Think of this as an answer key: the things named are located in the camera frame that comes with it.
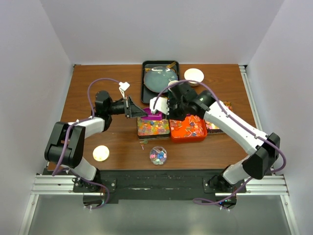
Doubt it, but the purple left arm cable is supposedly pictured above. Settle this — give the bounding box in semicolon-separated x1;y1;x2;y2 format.
51;78;123;210

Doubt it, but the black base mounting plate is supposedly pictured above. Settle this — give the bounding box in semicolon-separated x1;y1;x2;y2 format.
73;168;246;204

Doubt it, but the orange plastic candy box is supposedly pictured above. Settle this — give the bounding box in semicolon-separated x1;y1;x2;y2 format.
169;115;207;143

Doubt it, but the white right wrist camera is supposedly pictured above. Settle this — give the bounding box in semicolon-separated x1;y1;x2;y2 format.
150;97;170;115

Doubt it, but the white ceramic bowl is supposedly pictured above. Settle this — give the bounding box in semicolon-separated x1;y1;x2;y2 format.
184;68;204;87

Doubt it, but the gummy candy tin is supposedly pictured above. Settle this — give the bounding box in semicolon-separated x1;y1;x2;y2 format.
137;117;170;140

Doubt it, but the black serving tray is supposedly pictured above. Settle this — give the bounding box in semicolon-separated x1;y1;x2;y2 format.
141;60;180;104

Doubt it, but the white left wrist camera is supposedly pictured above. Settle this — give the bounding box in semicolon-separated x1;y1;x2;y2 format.
119;82;130;99

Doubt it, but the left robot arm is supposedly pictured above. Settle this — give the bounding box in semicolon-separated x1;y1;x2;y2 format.
44;91;148;192

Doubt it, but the purple plastic scoop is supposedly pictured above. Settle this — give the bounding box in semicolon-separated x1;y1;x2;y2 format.
142;108;163;121

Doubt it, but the dark green mug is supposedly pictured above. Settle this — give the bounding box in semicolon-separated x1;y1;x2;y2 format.
167;80;179;95

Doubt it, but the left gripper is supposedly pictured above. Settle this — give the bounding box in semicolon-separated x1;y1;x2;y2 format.
106;95;148;118

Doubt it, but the star candy tin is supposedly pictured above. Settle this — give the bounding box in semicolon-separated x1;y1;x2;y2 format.
205;101;233;134

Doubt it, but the gold spoon on tray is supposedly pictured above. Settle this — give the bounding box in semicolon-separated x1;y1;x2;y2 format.
144;62;176;71

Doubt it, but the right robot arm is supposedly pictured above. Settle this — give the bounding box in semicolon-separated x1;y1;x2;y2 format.
168;81;280;192

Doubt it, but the blue-grey ceramic plate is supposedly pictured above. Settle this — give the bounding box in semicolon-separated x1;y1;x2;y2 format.
143;67;179;93

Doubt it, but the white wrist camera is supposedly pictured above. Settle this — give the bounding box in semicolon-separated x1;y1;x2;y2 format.
150;97;170;115
119;82;130;99

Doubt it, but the clear glass jar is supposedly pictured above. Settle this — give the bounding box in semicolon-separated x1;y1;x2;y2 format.
149;146;168;165

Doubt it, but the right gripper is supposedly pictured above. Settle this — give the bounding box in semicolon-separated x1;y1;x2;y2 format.
162;99;189;121

